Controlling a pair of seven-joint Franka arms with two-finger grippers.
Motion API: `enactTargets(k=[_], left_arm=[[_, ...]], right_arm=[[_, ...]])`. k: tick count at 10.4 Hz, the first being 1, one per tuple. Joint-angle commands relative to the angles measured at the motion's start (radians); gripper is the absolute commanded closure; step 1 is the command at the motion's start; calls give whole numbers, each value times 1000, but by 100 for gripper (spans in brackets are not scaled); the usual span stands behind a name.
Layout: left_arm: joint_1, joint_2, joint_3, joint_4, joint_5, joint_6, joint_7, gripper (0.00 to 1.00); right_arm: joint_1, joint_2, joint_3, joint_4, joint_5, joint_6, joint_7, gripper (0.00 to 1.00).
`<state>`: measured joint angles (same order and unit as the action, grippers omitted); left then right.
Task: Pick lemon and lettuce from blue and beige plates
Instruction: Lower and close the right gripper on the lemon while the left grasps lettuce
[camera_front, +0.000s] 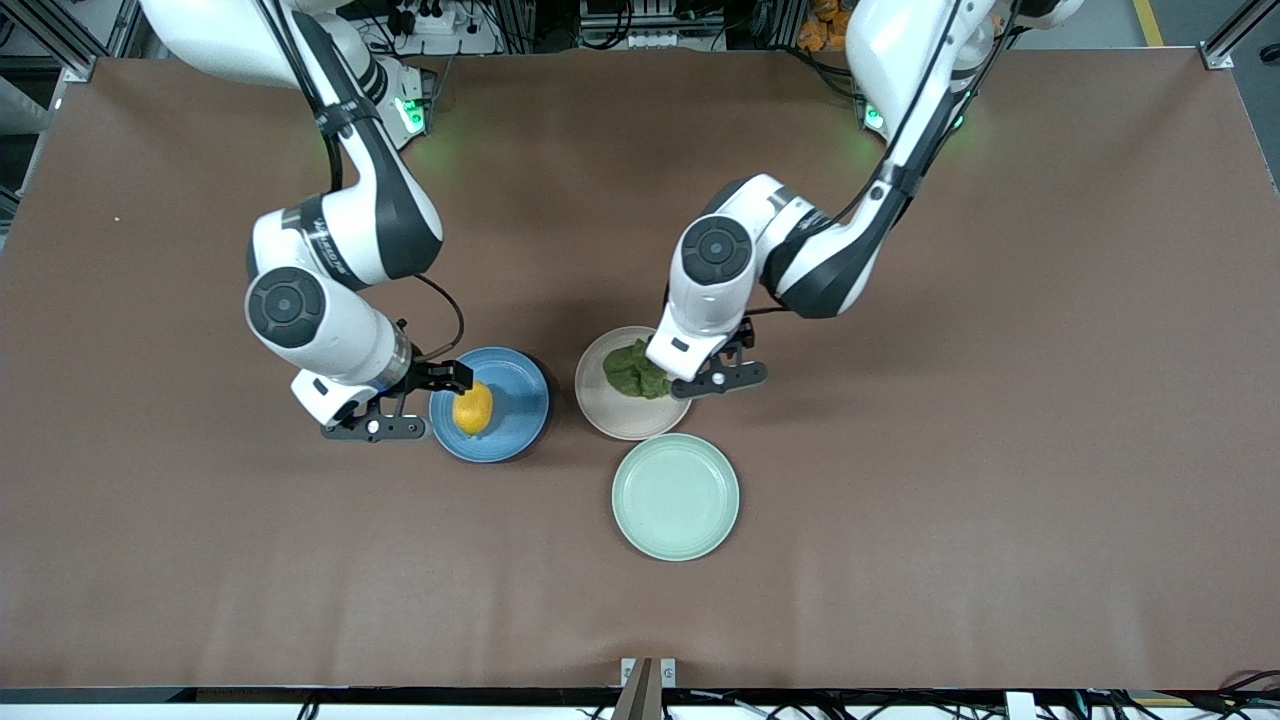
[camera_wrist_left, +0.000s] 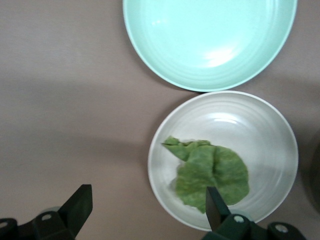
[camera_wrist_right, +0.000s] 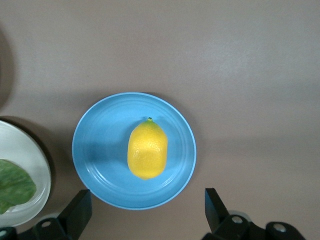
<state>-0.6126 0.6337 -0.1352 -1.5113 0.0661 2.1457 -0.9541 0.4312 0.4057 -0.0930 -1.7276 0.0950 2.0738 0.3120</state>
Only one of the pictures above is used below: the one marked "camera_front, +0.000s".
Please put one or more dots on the metal table edge bracket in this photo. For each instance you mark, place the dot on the metal table edge bracket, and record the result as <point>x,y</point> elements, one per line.
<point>648,690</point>

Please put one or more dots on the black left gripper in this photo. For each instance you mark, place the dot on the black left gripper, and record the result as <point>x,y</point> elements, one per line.
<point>746,335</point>

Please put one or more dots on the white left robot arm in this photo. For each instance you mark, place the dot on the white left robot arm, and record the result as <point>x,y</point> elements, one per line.
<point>705,290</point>

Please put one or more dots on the beige plate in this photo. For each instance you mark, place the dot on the beige plate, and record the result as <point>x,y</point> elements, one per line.
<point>610,415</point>

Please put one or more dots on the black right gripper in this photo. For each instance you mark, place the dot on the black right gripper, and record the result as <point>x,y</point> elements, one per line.
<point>432,376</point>

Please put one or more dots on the pale green plate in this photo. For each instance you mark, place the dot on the pale green plate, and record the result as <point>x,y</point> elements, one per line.
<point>675,497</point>

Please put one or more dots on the yellow lemon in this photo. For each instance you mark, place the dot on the yellow lemon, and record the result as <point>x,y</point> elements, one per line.
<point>473,412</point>

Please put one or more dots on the blue plate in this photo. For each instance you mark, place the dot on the blue plate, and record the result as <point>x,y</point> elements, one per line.
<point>515,400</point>

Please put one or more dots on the green lettuce leaf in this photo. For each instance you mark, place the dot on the green lettuce leaf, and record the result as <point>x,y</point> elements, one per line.
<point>630,372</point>

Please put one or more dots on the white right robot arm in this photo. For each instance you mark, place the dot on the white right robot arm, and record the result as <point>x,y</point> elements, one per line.
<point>320,330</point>

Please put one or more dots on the white power strip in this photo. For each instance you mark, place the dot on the white power strip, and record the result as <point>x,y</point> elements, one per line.
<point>450,42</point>

